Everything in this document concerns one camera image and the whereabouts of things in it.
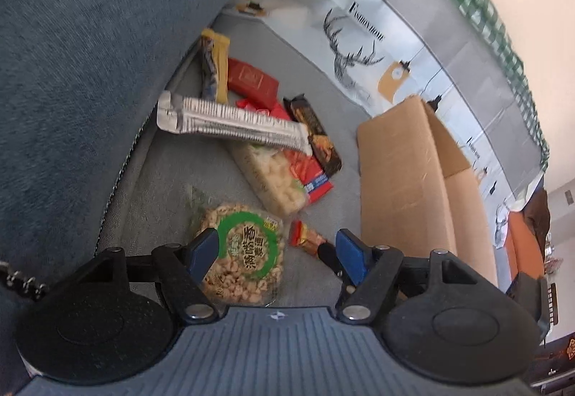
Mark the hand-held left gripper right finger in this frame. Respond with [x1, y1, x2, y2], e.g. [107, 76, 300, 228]
[335, 229, 495, 325]

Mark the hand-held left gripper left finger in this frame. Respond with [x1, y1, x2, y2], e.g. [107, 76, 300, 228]
[87, 227, 223, 323]

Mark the round peanut packet green label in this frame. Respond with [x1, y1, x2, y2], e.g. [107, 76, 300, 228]
[186, 187, 286, 307]

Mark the red spicy strip packet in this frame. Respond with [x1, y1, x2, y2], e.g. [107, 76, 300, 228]
[287, 149, 335, 204]

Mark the cardboard box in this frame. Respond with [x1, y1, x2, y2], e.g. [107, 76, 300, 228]
[356, 95, 499, 289]

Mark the yellow snack bar packet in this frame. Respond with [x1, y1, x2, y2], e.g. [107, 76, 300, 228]
[200, 28, 231, 104]

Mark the small red gold candy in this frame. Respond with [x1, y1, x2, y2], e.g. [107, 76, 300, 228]
[289, 220, 328, 254]

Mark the orange chair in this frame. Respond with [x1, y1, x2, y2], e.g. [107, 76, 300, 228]
[503, 209, 546, 280]

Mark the dark box with orange print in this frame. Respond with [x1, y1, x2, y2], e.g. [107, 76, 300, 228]
[532, 333, 575, 388]

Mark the brown cloth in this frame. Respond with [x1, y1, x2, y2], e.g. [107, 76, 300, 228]
[523, 189, 552, 244]

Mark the clear packet of white puffs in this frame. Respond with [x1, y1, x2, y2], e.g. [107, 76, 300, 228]
[231, 143, 311, 217]

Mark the black chocolate bar packet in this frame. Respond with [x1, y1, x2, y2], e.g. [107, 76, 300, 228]
[283, 95, 342, 176]

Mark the long silver snack packet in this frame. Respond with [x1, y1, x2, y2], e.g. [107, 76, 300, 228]
[156, 91, 313, 154]

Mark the small red snack packet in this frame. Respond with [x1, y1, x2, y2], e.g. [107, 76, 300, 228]
[236, 97, 293, 123]

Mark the flat red snack packet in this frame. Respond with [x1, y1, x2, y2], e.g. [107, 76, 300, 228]
[227, 57, 279, 107]

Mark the deer printed white cloth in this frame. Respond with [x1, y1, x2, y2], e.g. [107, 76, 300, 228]
[222, 0, 551, 253]

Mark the green checked cloth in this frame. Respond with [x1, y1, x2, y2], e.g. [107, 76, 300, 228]
[404, 0, 551, 172]

